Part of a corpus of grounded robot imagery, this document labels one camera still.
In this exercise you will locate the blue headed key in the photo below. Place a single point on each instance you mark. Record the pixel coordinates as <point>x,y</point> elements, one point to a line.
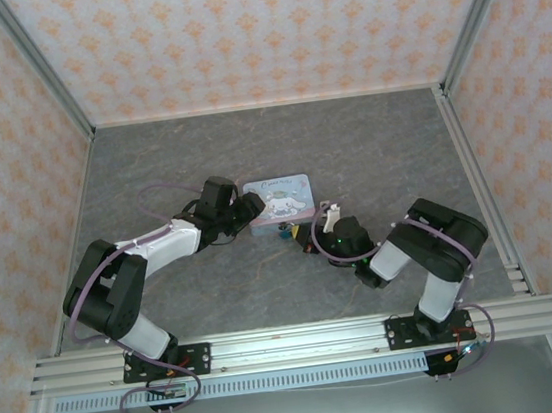
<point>285,236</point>

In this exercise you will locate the blue cartoon tin box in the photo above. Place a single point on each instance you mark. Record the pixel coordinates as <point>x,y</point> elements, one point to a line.
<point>290,199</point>

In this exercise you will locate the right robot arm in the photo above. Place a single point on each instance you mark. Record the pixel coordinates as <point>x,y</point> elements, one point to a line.
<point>441,241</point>

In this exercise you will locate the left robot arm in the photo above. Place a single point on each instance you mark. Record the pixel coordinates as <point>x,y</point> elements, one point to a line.
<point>111,297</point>

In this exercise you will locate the small circuit board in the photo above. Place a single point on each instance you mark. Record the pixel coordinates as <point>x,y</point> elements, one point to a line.
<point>467,350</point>
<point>170,392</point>

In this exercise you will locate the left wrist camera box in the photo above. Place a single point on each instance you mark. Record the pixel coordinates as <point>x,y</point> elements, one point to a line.
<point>235,195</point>

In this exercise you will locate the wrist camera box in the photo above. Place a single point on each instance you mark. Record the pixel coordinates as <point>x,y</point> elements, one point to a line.
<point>235,195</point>
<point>330,216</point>

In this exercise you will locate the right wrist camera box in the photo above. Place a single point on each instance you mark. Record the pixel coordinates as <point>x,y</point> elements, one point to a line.
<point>330,216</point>

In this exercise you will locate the aluminium back rail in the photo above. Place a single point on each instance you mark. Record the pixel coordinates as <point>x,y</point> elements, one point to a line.
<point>268,104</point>

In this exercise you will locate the aluminium front mounting rail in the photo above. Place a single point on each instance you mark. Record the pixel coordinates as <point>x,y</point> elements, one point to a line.
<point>298,345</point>

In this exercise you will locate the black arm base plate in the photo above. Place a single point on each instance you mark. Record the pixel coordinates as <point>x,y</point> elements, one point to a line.
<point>199,359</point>
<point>400,335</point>

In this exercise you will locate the aluminium side rail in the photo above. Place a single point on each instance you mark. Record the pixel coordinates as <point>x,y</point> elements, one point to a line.
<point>483,191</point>
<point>75,241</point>

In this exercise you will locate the aluminium corner post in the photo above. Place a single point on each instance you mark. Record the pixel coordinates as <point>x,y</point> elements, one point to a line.
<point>474,16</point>
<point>45,68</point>

